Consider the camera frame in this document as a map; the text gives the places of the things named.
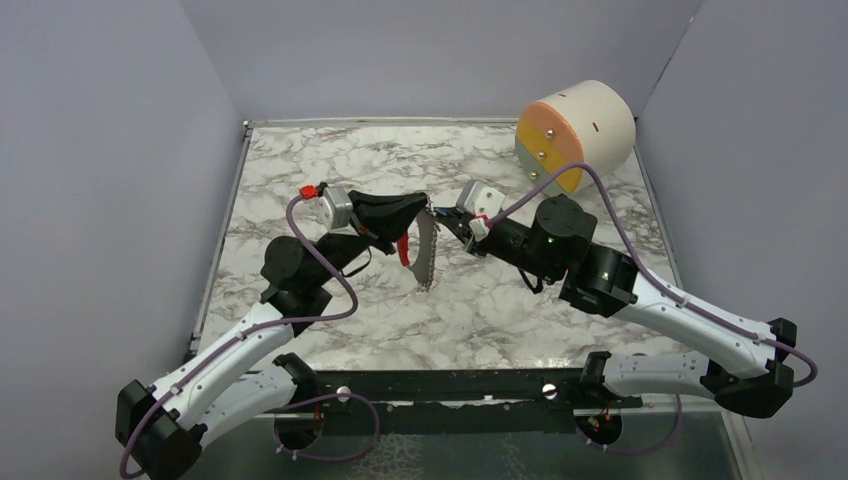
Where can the silver red wristlet keychain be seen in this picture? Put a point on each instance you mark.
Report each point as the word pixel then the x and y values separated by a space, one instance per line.
pixel 423 266

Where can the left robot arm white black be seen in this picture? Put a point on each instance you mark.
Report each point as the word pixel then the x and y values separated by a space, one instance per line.
pixel 165 426

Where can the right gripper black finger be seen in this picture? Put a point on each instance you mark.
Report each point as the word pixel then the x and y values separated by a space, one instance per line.
pixel 449 214
pixel 458 226

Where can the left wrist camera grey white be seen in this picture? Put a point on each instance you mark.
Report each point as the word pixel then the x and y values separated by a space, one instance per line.
pixel 336 208

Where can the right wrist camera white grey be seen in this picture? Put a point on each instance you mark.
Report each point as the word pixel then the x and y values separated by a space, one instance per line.
pixel 482 202

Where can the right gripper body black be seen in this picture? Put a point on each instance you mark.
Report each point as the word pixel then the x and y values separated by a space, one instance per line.
pixel 510 245

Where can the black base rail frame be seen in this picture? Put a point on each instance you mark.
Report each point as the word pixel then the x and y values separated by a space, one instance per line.
pixel 371 404

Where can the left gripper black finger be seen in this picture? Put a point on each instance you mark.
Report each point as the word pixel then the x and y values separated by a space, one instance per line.
pixel 387 223
pixel 369 206

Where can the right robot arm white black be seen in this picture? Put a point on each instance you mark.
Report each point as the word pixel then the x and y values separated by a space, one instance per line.
pixel 744 375

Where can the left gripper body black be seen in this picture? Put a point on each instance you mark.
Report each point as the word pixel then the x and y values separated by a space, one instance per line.
pixel 361 218

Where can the round cream drawer cabinet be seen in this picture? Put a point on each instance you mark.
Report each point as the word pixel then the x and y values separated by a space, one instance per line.
pixel 588 122

